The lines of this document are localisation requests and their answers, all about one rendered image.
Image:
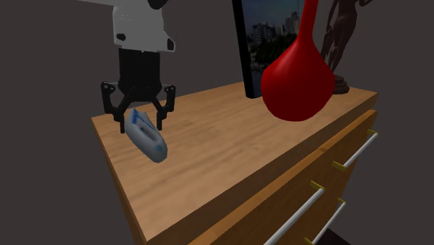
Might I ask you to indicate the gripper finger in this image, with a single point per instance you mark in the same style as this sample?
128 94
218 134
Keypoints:
113 105
164 103

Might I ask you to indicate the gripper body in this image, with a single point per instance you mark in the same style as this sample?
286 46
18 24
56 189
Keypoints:
139 73

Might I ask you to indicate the grey and blue toy boat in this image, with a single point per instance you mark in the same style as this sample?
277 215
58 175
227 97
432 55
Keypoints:
145 137

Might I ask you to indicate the wooden chest of drawers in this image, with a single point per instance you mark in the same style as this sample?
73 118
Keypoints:
217 142

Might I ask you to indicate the black framed city picture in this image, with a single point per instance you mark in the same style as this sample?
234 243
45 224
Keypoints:
252 44

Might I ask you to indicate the red long-necked vase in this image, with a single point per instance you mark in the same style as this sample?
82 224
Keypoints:
296 81

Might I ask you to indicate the dark brown human figurine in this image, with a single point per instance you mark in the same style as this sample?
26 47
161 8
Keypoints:
339 37

